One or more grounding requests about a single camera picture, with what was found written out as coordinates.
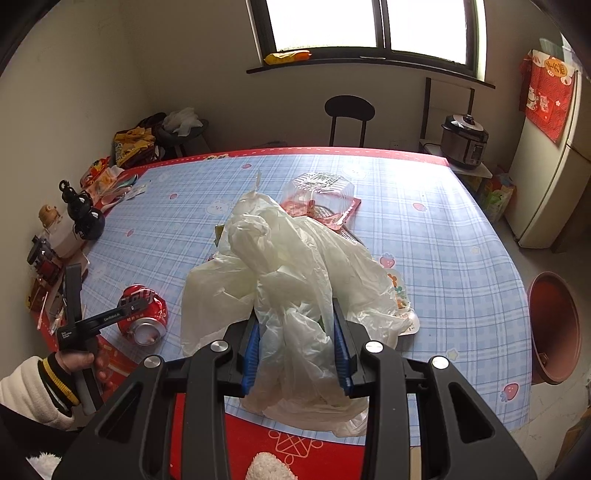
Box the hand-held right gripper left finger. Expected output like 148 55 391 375
52 316 262 480

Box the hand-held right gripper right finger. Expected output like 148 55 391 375
331 298 539 480

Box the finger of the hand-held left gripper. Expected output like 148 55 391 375
64 264 85 325
82 295 156 332

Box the crushed red soda can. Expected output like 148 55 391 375
116 285 169 347

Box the white plastic bag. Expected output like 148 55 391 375
180 171 411 437

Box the reddish brown trash bin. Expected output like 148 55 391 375
526 271 583 386

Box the person's left forearm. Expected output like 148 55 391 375
0 353 83 432

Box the person's left hand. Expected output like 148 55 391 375
54 348 110 394

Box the black red gadget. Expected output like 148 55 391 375
27 235 62 280

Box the black gourd ornament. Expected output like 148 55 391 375
58 180 106 241

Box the white printed snack wrapper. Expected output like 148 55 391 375
387 272 421 335

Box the pastel printed packet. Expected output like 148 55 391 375
91 172 140 207

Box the red snack packet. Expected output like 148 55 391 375
81 157 112 186

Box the white fleece garment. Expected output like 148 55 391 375
27 453 64 480

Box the pink flat packet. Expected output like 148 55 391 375
284 196 363 228

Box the yellow snack bag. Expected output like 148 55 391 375
113 127 161 168

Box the clear plastic food container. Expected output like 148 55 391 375
283 170 356 217

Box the black round stool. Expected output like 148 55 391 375
154 117 211 160

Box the dark bag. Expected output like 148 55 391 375
137 112 168 136

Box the crumpled clear plastic bag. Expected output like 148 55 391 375
161 107 202 137

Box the colourful printed bag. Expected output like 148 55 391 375
478 168 515 222

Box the white small side table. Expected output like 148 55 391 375
418 138 494 179

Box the silver black rice cooker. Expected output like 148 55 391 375
440 113 489 171

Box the black chair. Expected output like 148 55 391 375
324 95 376 148

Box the black metal rack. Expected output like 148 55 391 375
424 78 476 144

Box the cream refrigerator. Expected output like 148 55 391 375
503 34 591 250

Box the yellow orange packet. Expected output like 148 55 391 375
264 51 312 65

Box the red printed hanging cloth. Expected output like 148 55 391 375
519 50 580 144

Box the dark-framed window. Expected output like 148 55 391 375
246 0 488 79

